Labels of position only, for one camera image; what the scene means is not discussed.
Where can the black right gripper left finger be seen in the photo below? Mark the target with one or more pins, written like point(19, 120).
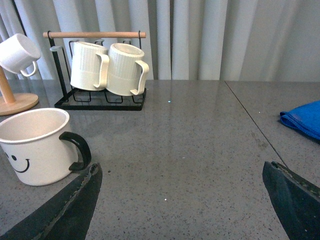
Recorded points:
point(67, 215)

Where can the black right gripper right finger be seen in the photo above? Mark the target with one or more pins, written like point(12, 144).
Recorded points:
point(296, 201)

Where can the blue folded cloth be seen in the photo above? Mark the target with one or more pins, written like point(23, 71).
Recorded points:
point(305, 118)

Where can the white smiley face mug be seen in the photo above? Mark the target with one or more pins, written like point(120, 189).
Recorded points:
point(41, 147)

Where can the wooden mug tree stand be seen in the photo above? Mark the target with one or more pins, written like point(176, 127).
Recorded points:
point(13, 103)

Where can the right cream ribbed mug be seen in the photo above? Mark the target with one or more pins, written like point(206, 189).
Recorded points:
point(127, 72)

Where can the cream ribbed mug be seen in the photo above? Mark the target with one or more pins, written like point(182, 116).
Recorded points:
point(90, 64)
point(127, 72)

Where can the left cream ribbed mug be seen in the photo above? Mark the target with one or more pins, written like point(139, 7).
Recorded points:
point(90, 64)

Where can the grey pleated curtain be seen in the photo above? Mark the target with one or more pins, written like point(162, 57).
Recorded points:
point(228, 40)

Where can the small white hanging mug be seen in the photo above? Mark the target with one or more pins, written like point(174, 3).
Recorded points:
point(19, 55)

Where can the black wire mug rack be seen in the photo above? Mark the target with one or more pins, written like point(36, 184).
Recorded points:
point(61, 47)

